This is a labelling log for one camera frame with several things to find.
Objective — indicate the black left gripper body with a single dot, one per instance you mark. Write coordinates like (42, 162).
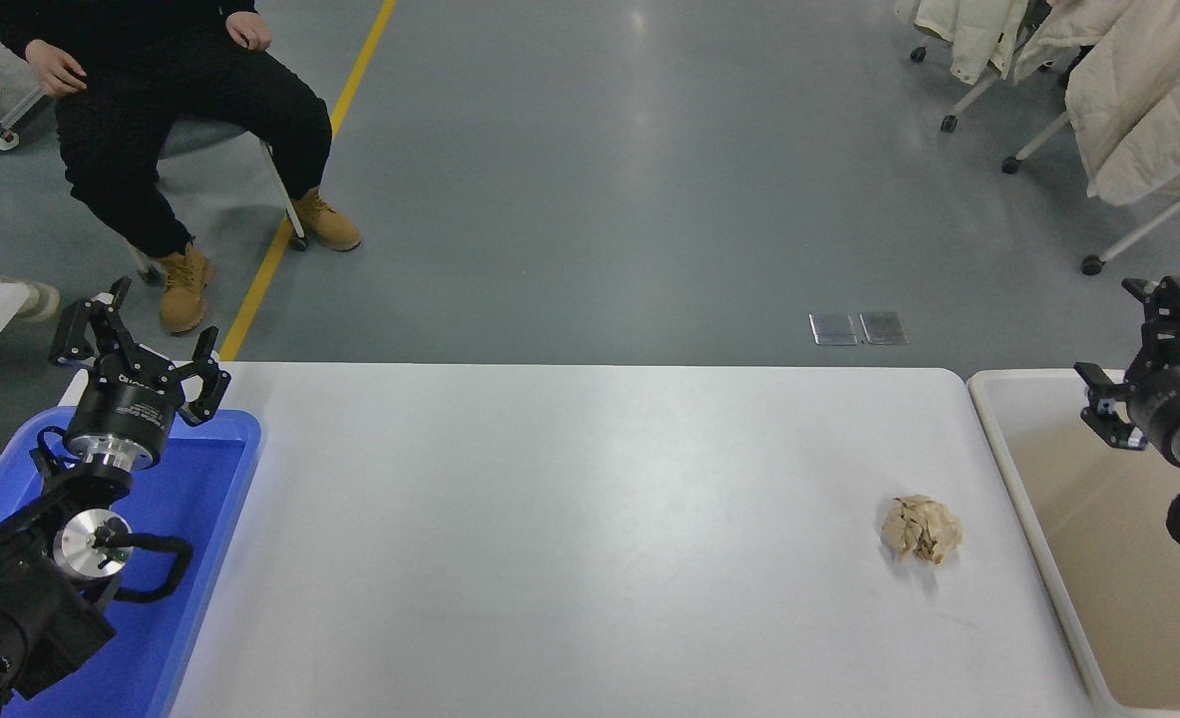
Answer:
(121, 411)

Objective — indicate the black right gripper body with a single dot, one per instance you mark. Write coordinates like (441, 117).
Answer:
(1173, 399)

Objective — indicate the tan paper ball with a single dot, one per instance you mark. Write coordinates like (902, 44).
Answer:
(921, 529)

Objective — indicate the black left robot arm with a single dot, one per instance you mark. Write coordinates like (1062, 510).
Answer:
(11, 608)

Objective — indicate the person's right hand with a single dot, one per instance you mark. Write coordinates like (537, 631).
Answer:
(56, 70)

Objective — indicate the person's left hand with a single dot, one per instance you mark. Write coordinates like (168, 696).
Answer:
(248, 32)

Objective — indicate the person's pale shoe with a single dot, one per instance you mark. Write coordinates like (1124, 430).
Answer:
(36, 299)

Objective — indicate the blue plastic tray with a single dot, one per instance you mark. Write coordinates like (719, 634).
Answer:
(200, 519)

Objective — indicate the large pale plastic bin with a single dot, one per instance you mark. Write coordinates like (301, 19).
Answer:
(1098, 558)

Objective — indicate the large cream coat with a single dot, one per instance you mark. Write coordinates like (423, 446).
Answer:
(1148, 120)

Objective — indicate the grey chair with castors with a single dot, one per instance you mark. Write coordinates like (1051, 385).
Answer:
(285, 194)

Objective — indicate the grey wheeled cart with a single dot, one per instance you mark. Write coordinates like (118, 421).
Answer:
(11, 125)

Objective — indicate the person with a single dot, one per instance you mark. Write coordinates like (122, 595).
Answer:
(131, 120)

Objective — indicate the silver floor plate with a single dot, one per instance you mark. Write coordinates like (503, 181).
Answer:
(833, 328)
(884, 327)

